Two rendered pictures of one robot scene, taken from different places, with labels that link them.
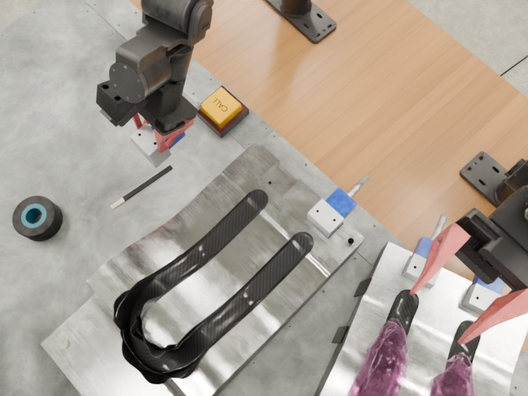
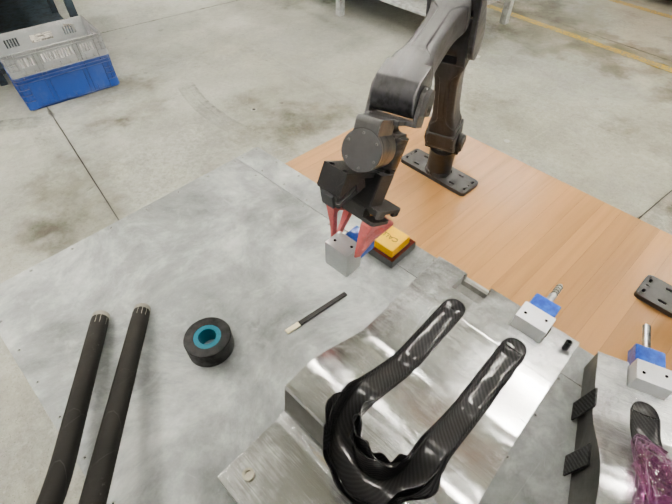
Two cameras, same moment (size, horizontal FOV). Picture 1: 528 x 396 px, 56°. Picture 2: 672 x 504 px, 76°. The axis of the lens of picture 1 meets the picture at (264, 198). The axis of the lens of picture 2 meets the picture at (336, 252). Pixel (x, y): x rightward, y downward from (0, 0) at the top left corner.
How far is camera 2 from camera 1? 0.34 m
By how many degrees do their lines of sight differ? 23
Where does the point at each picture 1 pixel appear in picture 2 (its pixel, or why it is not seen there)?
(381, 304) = (617, 418)
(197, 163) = (371, 289)
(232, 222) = (430, 331)
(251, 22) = (401, 181)
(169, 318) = (390, 425)
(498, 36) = not seen: hidden behind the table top
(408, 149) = (576, 275)
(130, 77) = (367, 142)
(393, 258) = (610, 368)
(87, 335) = (276, 463)
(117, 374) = not seen: outside the picture
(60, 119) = (231, 254)
